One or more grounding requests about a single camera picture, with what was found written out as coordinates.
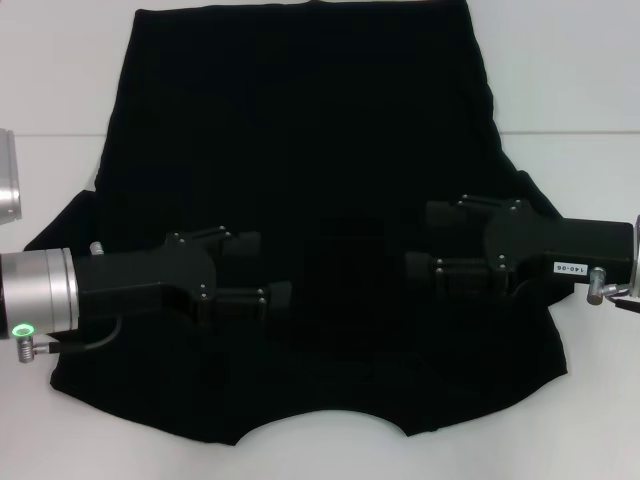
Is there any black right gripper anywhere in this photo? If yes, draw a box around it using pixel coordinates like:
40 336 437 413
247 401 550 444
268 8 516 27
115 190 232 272
404 193 635 301

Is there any black t-shirt with FREE print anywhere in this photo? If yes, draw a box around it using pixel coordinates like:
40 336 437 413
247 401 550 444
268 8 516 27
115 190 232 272
22 0 571 434

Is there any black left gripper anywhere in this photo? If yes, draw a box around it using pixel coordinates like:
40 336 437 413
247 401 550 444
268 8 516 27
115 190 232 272
73 226 295 331

